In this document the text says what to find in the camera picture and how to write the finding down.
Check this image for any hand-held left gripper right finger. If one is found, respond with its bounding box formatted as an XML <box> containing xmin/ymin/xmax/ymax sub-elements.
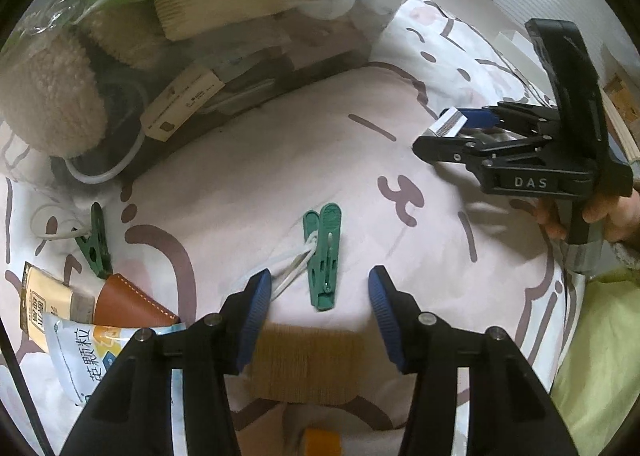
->
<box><xmin>367</xmin><ymin>265</ymin><xmax>581</xmax><ymax>456</ymax></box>

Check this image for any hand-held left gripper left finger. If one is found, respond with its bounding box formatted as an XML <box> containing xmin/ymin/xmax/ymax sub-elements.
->
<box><xmin>60</xmin><ymin>270</ymin><xmax>273</xmax><ymax>456</ymax></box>

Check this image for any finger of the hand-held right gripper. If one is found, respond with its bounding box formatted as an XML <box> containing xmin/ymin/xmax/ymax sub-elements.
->
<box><xmin>412</xmin><ymin>135</ymin><xmax>553</xmax><ymax>171</ymax></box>
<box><xmin>457</xmin><ymin>103</ymin><xmax>558</xmax><ymax>135</ymax></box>

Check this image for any small white toothed clip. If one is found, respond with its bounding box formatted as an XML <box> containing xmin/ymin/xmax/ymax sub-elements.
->
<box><xmin>431</xmin><ymin>107</ymin><xmax>468</xmax><ymax>137</ymax></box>

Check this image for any white cord loop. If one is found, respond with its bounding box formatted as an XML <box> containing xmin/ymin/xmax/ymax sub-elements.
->
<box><xmin>30</xmin><ymin>206</ymin><xmax>91</xmax><ymax>243</ymax></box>
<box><xmin>240</xmin><ymin>231</ymin><xmax>321</xmax><ymax>297</ymax></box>

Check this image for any green plastic clip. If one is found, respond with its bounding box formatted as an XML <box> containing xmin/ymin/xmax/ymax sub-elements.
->
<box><xmin>75</xmin><ymin>202</ymin><xmax>114</xmax><ymax>279</ymax></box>
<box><xmin>302</xmin><ymin>203</ymin><xmax>343</xmax><ymax>311</ymax></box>

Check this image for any clear plastic storage bin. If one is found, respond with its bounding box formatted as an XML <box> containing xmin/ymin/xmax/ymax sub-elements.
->
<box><xmin>0</xmin><ymin>0</ymin><xmax>441</xmax><ymax>187</ymax></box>

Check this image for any person's right hand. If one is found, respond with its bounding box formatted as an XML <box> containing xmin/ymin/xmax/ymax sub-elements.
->
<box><xmin>532</xmin><ymin>183</ymin><xmax>640</xmax><ymax>244</ymax></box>

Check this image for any tan cardboard piece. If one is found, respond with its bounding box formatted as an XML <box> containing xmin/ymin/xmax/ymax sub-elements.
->
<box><xmin>602</xmin><ymin>78</ymin><xmax>640</xmax><ymax>161</ymax></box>

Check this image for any tan wooden piece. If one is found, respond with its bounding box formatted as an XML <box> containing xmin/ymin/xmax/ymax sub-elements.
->
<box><xmin>248</xmin><ymin>328</ymin><xmax>368</xmax><ymax>406</ymax></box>

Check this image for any white open box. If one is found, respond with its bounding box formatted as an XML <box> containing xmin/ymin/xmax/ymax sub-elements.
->
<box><xmin>492</xmin><ymin>28</ymin><xmax>551</xmax><ymax>86</ymax></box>

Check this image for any beige bed mattress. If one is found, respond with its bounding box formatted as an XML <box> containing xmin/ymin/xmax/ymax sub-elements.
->
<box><xmin>415</xmin><ymin>0</ymin><xmax>566</xmax><ymax>101</ymax></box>

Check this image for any brown leather case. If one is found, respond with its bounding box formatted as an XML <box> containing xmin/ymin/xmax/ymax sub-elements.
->
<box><xmin>92</xmin><ymin>273</ymin><xmax>181</xmax><ymax>329</ymax></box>

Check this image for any cartoon bear printed blanket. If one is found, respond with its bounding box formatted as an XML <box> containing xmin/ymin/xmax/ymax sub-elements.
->
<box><xmin>0</xmin><ymin>0</ymin><xmax>586</xmax><ymax>456</ymax></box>

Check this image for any blue white sachet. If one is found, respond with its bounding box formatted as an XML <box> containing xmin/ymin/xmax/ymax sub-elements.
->
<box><xmin>42</xmin><ymin>312</ymin><xmax>187</xmax><ymax>417</ymax></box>

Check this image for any light green cloth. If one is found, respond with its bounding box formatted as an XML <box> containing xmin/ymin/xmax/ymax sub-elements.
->
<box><xmin>550</xmin><ymin>261</ymin><xmax>640</xmax><ymax>437</ymax></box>

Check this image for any yellow packet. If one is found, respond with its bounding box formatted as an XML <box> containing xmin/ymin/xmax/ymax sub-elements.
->
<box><xmin>19</xmin><ymin>262</ymin><xmax>96</xmax><ymax>354</ymax></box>

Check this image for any kraft paper tag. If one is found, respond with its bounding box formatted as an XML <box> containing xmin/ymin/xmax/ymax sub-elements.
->
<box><xmin>140</xmin><ymin>64</ymin><xmax>223</xmax><ymax>141</ymax></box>

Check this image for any beige fluffy plush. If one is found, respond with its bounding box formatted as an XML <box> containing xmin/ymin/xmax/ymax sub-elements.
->
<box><xmin>0</xmin><ymin>26</ymin><xmax>108</xmax><ymax>157</ymax></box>

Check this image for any white coiled cable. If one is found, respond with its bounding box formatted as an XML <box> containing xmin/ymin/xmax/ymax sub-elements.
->
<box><xmin>65</xmin><ymin>121</ymin><xmax>146</xmax><ymax>184</ymax></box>

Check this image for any black cable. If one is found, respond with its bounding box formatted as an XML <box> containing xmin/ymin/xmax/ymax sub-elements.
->
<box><xmin>0</xmin><ymin>321</ymin><xmax>53</xmax><ymax>456</ymax></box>

